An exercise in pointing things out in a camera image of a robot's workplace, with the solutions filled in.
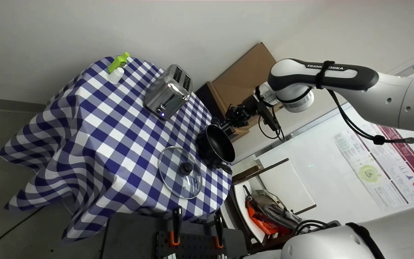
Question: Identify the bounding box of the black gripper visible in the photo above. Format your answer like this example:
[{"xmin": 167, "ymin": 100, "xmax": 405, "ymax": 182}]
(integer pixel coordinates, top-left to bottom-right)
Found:
[{"xmin": 225, "ymin": 95, "xmax": 270, "ymax": 128}]

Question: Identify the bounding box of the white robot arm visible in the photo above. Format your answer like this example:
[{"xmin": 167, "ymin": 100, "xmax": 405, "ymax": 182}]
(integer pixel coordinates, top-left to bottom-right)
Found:
[{"xmin": 225, "ymin": 58, "xmax": 414, "ymax": 259}]

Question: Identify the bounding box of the silver toaster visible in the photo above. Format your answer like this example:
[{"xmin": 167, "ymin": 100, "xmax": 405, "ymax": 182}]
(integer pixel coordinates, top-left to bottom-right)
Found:
[{"xmin": 144, "ymin": 65, "xmax": 191, "ymax": 121}]

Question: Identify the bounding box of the brown cardboard box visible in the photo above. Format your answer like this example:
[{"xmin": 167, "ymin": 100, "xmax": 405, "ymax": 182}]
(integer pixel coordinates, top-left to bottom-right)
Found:
[{"xmin": 195, "ymin": 43, "xmax": 276, "ymax": 124}]

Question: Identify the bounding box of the black cooking pot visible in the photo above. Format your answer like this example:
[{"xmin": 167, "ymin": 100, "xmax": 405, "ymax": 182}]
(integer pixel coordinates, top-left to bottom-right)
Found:
[{"xmin": 195, "ymin": 126, "xmax": 236, "ymax": 173}]

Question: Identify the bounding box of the glass pot lid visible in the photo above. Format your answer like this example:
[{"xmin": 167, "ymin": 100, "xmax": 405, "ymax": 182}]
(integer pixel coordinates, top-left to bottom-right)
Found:
[{"xmin": 158, "ymin": 146, "xmax": 202, "ymax": 200}]

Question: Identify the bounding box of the orange black tool pile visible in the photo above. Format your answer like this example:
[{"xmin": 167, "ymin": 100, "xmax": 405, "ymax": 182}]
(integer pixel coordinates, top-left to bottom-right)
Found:
[{"xmin": 244, "ymin": 187, "xmax": 302, "ymax": 236}]

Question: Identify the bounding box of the black orange clamp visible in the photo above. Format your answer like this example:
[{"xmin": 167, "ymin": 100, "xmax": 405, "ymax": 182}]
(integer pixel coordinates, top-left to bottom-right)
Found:
[
  {"xmin": 213, "ymin": 212, "xmax": 224, "ymax": 249},
  {"xmin": 169, "ymin": 208, "xmax": 181, "ymax": 248}
]

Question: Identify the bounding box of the green spray bottle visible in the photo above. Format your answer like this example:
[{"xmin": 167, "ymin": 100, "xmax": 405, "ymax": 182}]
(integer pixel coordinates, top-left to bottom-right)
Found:
[{"xmin": 106, "ymin": 52, "xmax": 131, "ymax": 84}]

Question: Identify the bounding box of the blue white checkered tablecloth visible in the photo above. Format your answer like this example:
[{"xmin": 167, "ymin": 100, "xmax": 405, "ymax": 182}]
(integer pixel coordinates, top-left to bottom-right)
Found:
[{"xmin": 0, "ymin": 56, "xmax": 231, "ymax": 241}]

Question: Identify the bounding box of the white poster with pictures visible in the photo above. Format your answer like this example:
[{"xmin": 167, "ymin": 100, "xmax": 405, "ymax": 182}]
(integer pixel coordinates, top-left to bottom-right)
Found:
[{"xmin": 333, "ymin": 131, "xmax": 414, "ymax": 208}]

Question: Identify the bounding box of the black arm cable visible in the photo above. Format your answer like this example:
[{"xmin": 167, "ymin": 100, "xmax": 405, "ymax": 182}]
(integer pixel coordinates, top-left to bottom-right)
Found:
[{"xmin": 312, "ymin": 59, "xmax": 414, "ymax": 147}]

